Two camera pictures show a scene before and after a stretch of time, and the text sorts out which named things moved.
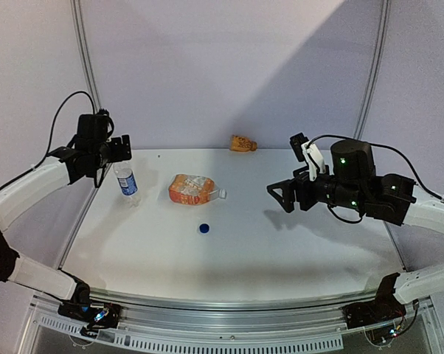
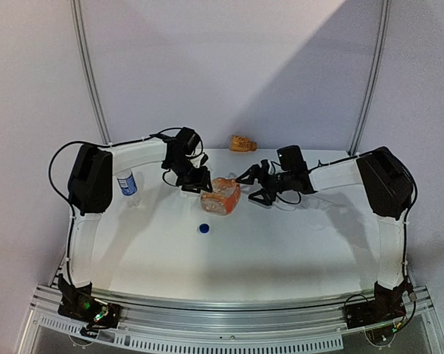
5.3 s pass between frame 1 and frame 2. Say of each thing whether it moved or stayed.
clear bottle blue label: stayed
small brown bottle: stayed
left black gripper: moved
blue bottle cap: stayed
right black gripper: moved
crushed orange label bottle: moved
